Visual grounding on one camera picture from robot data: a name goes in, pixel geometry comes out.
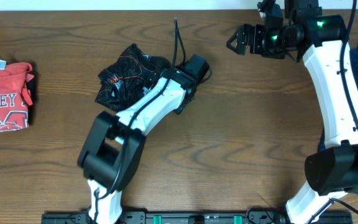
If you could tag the black cycling jersey orange lines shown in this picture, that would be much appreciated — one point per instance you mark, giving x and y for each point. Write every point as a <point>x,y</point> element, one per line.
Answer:
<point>127,80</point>

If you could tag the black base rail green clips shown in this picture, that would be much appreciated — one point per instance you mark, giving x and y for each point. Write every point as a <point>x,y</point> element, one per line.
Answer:
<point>194,218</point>

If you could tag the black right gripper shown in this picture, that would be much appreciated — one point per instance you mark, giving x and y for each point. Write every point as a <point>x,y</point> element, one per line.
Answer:
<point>256,31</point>

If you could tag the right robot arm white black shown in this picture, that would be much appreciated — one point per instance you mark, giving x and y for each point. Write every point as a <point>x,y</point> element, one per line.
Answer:
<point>321,43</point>

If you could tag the red folded printed t-shirt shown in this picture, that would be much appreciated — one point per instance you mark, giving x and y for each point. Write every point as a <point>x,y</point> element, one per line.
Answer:
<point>15,97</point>

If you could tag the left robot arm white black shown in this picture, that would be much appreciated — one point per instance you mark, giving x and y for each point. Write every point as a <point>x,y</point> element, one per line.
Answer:
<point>113,148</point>

